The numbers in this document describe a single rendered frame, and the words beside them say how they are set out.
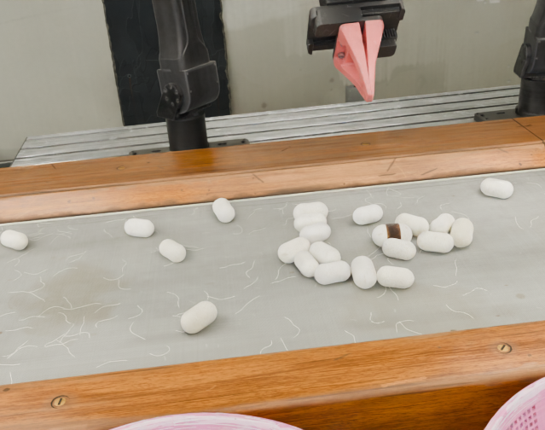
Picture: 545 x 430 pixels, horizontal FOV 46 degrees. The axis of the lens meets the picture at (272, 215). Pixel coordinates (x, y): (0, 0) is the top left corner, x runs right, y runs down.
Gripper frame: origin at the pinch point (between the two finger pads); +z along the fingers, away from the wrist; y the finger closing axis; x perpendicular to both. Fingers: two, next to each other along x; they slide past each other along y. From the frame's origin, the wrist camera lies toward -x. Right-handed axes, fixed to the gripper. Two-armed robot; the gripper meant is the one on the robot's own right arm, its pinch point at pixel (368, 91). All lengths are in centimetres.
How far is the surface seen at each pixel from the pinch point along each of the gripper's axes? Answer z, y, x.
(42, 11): -136, -76, 135
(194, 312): 23.1, -19.7, -6.6
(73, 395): 29.3, -27.8, -12.7
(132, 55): -122, -46, 148
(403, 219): 14.3, 1.0, 1.3
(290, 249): 16.8, -10.8, -0.9
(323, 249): 17.4, -7.9, -1.7
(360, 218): 12.9, -2.9, 3.2
